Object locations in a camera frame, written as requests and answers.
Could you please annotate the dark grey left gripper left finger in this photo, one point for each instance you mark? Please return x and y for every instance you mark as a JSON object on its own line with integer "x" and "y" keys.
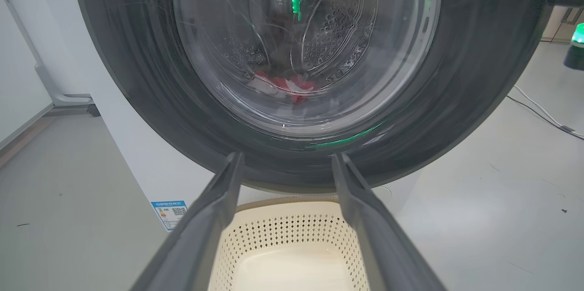
{"x": 200, "y": 236}

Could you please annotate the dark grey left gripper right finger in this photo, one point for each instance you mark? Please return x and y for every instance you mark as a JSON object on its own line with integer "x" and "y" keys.
{"x": 378, "y": 245}

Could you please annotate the round dark grey machine door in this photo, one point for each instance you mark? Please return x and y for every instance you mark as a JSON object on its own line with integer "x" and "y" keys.
{"x": 479, "y": 76}

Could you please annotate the red and white garment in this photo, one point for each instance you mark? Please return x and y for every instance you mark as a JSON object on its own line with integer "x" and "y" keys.
{"x": 292, "y": 88}

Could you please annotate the cream perforated laundry basket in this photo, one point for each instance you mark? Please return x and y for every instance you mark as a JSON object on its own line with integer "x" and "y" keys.
{"x": 287, "y": 236}

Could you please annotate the white washing machine body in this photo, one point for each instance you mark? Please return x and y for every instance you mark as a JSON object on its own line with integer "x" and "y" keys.
{"x": 137, "y": 154}

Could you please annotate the blue energy label sticker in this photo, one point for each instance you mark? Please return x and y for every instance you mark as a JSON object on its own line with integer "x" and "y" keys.
{"x": 169, "y": 213}

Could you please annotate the green lamp dark device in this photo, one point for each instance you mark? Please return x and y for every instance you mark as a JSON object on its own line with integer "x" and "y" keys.
{"x": 577, "y": 49}

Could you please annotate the black caster wheel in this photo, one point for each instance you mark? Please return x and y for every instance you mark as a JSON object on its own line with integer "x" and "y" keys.
{"x": 93, "y": 110}

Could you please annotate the grey partition leg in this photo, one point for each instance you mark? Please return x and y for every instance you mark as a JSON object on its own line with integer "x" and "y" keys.
{"x": 59, "y": 90}

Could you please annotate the steel perforated washer drum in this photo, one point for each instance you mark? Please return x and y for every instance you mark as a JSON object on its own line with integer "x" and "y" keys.
{"x": 333, "y": 31}

